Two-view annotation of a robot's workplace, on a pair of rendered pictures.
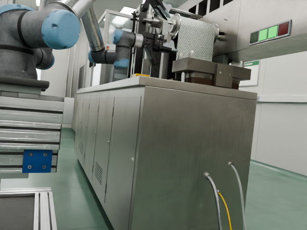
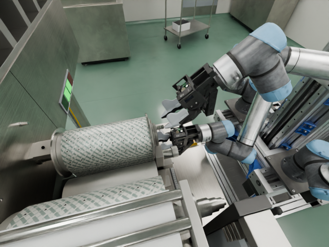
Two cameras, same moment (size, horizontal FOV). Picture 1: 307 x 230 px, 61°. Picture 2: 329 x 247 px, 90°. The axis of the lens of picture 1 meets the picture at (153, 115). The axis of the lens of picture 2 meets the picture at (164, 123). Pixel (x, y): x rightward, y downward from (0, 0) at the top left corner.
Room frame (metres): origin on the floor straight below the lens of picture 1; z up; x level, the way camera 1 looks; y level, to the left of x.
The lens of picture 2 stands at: (1.81, 0.02, 1.68)
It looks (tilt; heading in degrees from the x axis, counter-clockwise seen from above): 51 degrees down; 189
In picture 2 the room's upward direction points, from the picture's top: straight up
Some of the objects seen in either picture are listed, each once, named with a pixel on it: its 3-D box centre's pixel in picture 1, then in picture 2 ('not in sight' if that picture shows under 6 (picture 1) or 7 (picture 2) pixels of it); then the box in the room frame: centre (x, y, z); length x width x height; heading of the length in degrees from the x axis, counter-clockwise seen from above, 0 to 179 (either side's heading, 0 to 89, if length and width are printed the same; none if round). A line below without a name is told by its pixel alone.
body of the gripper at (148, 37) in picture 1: (151, 42); (184, 135); (1.41, 0.05, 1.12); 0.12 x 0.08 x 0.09; 113
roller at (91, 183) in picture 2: not in sight; (116, 189); (1.68, -0.14, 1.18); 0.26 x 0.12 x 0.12; 112
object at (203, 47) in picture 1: (195, 52); not in sight; (1.51, -0.20, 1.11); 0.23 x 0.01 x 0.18; 112
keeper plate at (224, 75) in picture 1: (224, 75); not in sight; (1.34, -0.34, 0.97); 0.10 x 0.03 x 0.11; 112
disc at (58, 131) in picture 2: (211, 35); (65, 152); (1.62, -0.31, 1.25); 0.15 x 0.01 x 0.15; 22
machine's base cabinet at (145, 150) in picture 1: (124, 141); not in sight; (2.41, 0.24, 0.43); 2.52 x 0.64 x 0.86; 22
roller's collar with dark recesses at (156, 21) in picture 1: (156, 22); (180, 213); (1.74, 0.04, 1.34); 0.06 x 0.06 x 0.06; 22
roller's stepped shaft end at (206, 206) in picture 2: (147, 20); (210, 205); (1.72, 0.10, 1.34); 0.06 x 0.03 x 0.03; 112
